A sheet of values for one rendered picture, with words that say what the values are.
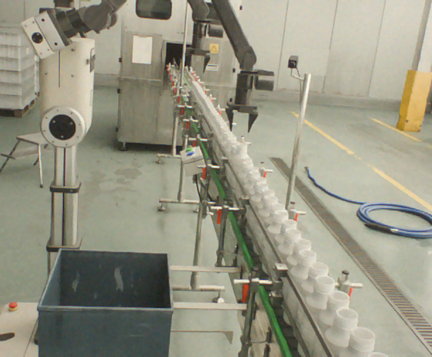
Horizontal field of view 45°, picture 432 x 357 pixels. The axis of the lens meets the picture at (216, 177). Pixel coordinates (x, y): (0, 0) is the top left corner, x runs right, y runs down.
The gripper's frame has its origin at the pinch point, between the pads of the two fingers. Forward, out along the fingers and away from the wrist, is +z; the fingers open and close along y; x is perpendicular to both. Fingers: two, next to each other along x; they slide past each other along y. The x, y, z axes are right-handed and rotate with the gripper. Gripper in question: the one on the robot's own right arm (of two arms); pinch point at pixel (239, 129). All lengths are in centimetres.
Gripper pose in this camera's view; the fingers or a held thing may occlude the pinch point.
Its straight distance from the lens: 184.5
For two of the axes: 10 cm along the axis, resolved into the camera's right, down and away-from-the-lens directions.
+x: -1.2, -3.0, 9.5
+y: 9.9, 0.5, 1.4
